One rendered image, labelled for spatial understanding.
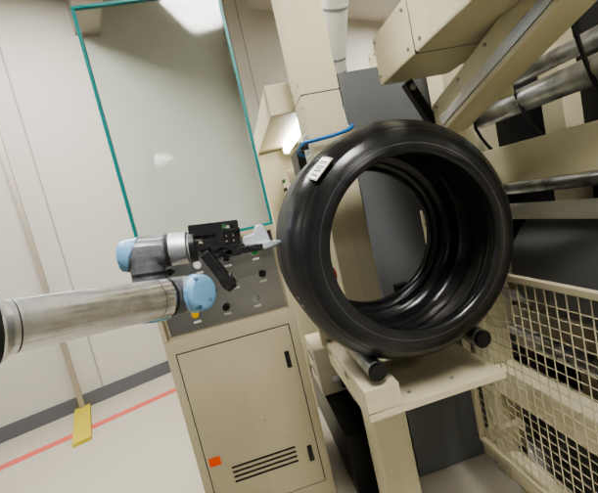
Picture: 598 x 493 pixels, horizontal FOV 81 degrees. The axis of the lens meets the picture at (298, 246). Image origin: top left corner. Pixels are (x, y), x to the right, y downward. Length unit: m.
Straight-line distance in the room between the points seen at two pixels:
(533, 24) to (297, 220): 0.63
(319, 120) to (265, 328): 0.86
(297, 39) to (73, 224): 2.89
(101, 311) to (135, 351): 3.22
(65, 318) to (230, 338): 1.00
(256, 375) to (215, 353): 0.20
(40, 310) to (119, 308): 0.11
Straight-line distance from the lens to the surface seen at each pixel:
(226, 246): 0.83
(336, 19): 1.80
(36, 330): 0.61
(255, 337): 1.54
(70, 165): 3.80
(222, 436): 1.72
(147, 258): 0.84
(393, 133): 0.83
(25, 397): 3.92
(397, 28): 1.17
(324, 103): 1.22
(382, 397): 0.92
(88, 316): 0.63
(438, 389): 1.00
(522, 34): 1.00
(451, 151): 0.88
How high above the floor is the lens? 1.32
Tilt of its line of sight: 6 degrees down
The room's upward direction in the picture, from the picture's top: 13 degrees counter-clockwise
